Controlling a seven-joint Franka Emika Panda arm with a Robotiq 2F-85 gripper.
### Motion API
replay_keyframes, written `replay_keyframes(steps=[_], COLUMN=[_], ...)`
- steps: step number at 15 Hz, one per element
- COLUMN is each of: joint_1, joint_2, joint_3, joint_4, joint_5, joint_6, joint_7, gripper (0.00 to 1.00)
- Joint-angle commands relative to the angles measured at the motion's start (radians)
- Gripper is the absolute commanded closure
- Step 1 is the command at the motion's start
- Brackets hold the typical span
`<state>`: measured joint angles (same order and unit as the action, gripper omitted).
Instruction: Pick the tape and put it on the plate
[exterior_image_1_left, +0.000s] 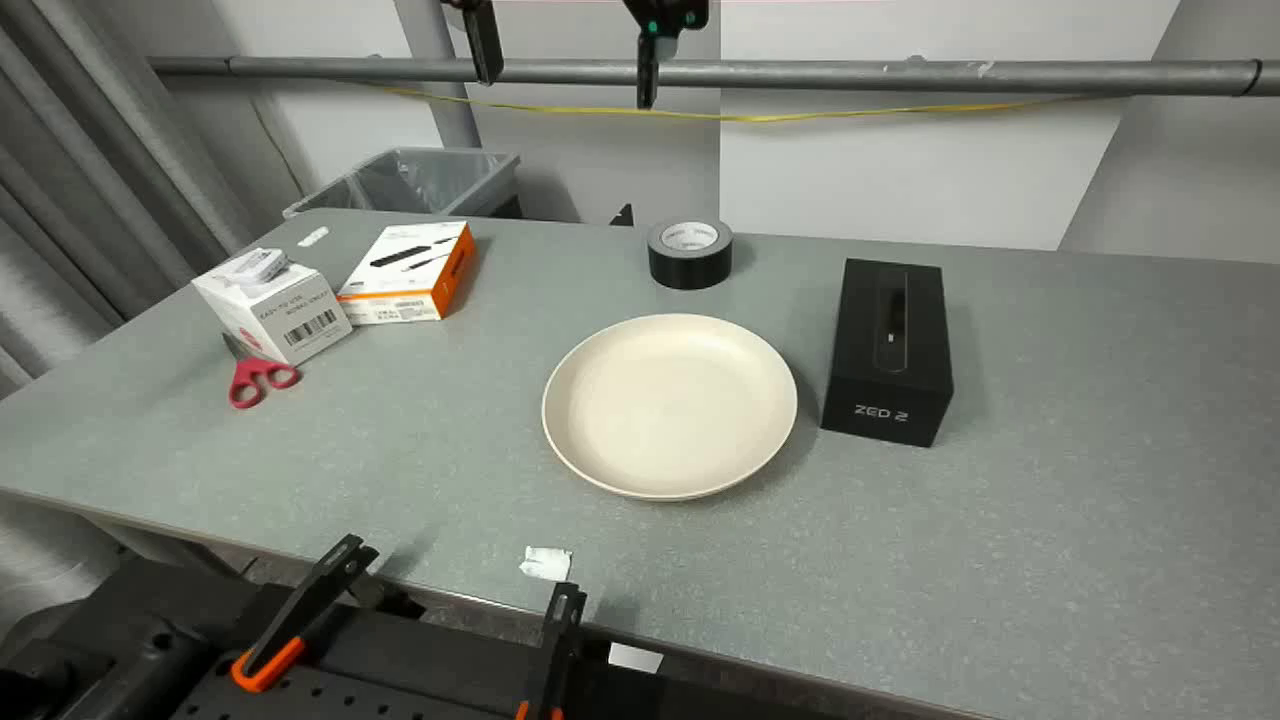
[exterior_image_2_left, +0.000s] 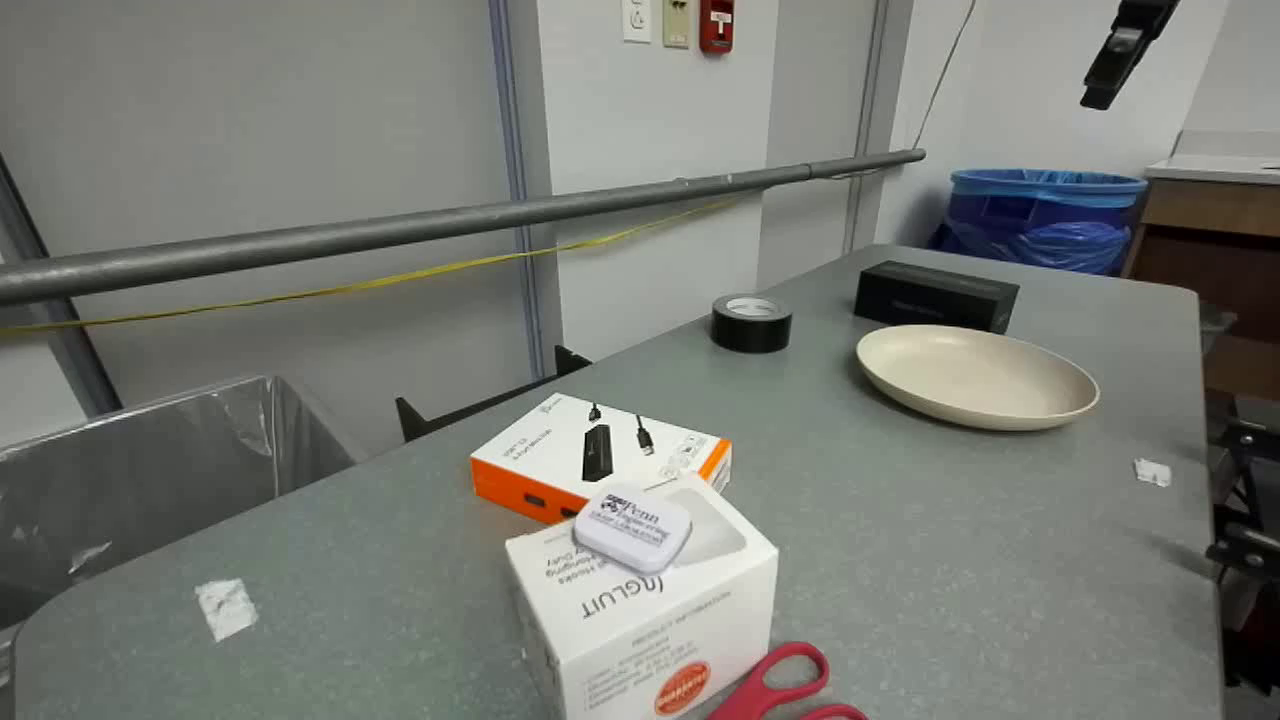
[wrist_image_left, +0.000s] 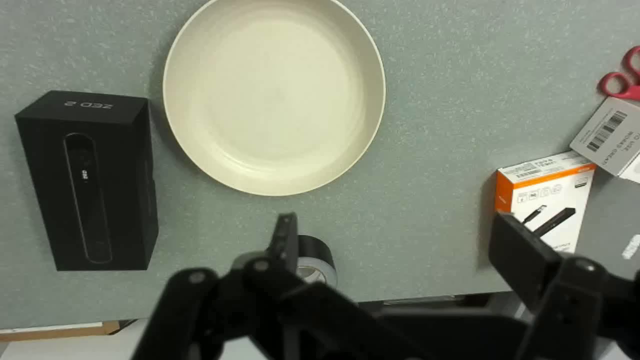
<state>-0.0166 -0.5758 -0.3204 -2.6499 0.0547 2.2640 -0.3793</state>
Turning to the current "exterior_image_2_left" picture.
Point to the wooden cabinet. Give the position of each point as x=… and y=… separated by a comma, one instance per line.
x=1212, y=241

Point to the blue lined trash bin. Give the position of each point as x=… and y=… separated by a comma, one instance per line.
x=1041, y=221

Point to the small white tape piece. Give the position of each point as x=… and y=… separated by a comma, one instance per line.
x=1154, y=473

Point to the red fire alarm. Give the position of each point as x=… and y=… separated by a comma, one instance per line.
x=717, y=25

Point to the large white tape piece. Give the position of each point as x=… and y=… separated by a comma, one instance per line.
x=224, y=610

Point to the beige round plate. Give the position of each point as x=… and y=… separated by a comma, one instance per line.
x=973, y=383

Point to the black tape roll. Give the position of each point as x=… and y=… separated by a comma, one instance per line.
x=748, y=327

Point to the grey metal rail pipe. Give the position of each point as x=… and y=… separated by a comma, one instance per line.
x=400, y=228

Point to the white cardboard box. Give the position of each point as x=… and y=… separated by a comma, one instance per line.
x=642, y=624

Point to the beige wall thermostat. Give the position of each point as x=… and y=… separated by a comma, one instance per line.
x=678, y=21

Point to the orange and white box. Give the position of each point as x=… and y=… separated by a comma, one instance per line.
x=534, y=455

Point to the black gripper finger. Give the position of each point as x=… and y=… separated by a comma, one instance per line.
x=1117, y=52

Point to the white light switch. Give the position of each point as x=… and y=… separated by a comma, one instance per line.
x=639, y=18

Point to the black rectangular box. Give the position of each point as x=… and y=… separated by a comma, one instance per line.
x=935, y=298

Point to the grey bin with plastic liner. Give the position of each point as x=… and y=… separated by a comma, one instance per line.
x=133, y=482

